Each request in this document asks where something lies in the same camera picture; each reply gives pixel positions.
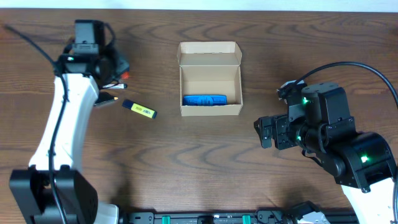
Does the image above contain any red and black stapler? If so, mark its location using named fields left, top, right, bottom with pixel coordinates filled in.
left=121, top=72, right=129, bottom=80

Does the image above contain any blue plastic case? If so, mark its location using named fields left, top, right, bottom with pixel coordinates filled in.
left=182, top=95, right=228, bottom=106

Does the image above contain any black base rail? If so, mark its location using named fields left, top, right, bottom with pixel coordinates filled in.
left=119, top=210, right=358, bottom=224

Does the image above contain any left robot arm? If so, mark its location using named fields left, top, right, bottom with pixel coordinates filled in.
left=9, top=19, right=129, bottom=223

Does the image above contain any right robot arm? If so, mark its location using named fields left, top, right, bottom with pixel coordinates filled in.
left=254, top=82, right=397, bottom=223

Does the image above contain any brown cardboard box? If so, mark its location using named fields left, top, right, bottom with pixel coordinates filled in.
left=177, top=42, right=243, bottom=116

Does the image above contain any black whiteboard marker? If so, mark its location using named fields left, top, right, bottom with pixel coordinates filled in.
left=102, top=83, right=128, bottom=89

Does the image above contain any yellow highlighter pen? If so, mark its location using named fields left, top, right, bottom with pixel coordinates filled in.
left=122, top=100, right=157, bottom=119

